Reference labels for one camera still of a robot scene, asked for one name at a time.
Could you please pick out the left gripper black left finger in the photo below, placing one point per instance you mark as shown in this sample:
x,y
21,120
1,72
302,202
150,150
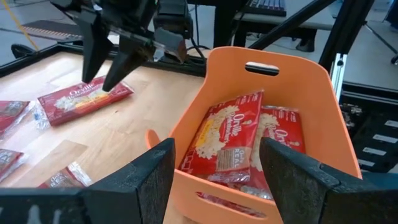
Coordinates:
x,y
124,199

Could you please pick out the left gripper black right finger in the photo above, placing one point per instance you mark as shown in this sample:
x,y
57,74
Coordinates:
x,y
311,199

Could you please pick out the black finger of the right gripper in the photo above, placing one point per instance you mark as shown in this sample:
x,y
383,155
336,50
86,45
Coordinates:
x,y
127,59
93,46

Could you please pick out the red Orville popcorn bag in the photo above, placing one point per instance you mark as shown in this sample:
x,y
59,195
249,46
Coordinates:
x,y
71,105
224,137
62,180
7,160
230,206
11,113
280,124

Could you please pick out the orange plastic basket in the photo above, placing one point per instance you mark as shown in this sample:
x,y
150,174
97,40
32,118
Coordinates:
x,y
311,93

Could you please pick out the black striped floor mat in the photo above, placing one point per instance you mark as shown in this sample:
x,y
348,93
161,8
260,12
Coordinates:
x,y
46,29

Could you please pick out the black labelled equipment rack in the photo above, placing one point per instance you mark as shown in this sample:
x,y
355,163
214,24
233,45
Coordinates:
x,y
373,137

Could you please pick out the black keyboard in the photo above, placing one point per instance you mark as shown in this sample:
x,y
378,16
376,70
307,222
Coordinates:
x,y
267,6

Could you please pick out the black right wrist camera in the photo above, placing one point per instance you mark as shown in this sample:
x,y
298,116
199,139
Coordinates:
x,y
172,14

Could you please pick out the black aluminium rig frame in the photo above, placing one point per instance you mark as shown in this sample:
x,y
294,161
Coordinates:
x,y
186,70

